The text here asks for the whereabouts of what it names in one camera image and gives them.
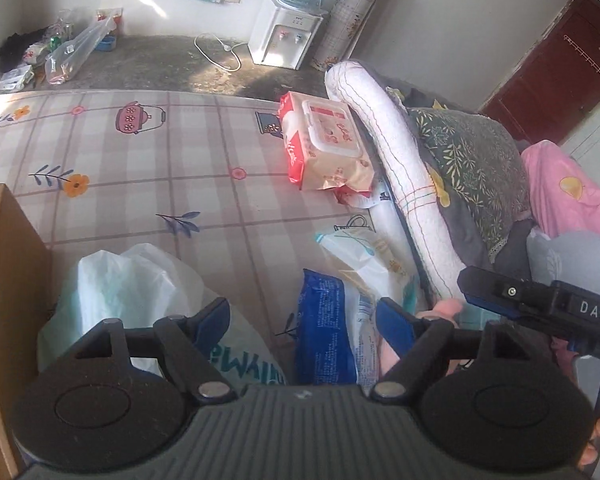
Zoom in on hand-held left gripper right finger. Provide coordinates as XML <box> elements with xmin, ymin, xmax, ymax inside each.
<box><xmin>370</xmin><ymin>297</ymin><xmax>524</xmax><ymax>404</ymax></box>

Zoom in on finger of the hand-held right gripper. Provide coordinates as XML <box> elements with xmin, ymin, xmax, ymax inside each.
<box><xmin>457</xmin><ymin>265</ymin><xmax>561</xmax><ymax>320</ymax></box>

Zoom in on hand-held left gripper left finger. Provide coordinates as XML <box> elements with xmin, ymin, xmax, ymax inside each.
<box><xmin>75</xmin><ymin>297</ymin><xmax>239</xmax><ymax>404</ymax></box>

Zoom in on pink cloth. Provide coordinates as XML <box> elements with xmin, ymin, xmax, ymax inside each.
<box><xmin>379</xmin><ymin>299</ymin><xmax>465</xmax><ymax>378</ymax></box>

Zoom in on blue plastic packet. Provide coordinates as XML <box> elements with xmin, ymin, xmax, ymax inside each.
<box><xmin>294</xmin><ymin>269</ymin><xmax>382</xmax><ymax>387</ymax></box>

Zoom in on cardboard box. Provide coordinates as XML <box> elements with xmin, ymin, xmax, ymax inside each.
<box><xmin>0</xmin><ymin>183</ymin><xmax>54</xmax><ymax>480</ymax></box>

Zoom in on white blue patterned packet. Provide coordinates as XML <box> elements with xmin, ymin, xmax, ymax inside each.
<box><xmin>316</xmin><ymin>227</ymin><xmax>422</xmax><ymax>312</ymax></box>

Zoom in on white plastic bag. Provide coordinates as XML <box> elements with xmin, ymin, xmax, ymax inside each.
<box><xmin>37</xmin><ymin>243</ymin><xmax>286</xmax><ymax>387</ymax></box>

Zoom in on pink grey-blue quilt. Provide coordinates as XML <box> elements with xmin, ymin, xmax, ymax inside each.
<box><xmin>522</xmin><ymin>140</ymin><xmax>600</xmax><ymax>308</ymax></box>

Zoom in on red white plastic packet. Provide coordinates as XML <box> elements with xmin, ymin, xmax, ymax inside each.
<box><xmin>334</xmin><ymin>179</ymin><xmax>387</xmax><ymax>209</ymax></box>

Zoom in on white stitched blanket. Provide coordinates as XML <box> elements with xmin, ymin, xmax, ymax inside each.
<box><xmin>325</xmin><ymin>60</ymin><xmax>464</xmax><ymax>302</ymax></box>

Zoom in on red wet wipes pack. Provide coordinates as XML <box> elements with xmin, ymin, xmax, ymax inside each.
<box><xmin>279</xmin><ymin>91</ymin><xmax>376</xmax><ymax>192</ymax></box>

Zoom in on dark red door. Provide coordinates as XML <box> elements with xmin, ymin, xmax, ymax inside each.
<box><xmin>480</xmin><ymin>0</ymin><xmax>600</xmax><ymax>147</ymax></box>

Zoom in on white hook rack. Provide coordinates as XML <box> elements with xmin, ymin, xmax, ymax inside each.
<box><xmin>562</xmin><ymin>34</ymin><xmax>600</xmax><ymax>81</ymax></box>

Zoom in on white water dispenser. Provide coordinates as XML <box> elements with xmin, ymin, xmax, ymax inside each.
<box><xmin>247</xmin><ymin>0</ymin><xmax>326</xmax><ymax>71</ymax></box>

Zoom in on clear plastic bag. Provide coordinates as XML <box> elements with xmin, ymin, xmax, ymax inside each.
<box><xmin>45</xmin><ymin>16</ymin><xmax>117</xmax><ymax>85</ymax></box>

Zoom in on rolled printed mat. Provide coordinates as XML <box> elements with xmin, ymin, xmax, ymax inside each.
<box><xmin>310</xmin><ymin>0</ymin><xmax>397</xmax><ymax>72</ymax></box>

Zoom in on white small boxes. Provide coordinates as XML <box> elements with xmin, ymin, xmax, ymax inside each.
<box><xmin>0</xmin><ymin>64</ymin><xmax>35</xmax><ymax>92</ymax></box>

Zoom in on dark cloth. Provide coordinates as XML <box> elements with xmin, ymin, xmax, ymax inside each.
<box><xmin>0</xmin><ymin>30</ymin><xmax>47</xmax><ymax>69</ymax></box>

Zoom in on white power cable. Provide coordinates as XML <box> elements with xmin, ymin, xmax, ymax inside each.
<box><xmin>195</xmin><ymin>32</ymin><xmax>244</xmax><ymax>74</ymax></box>

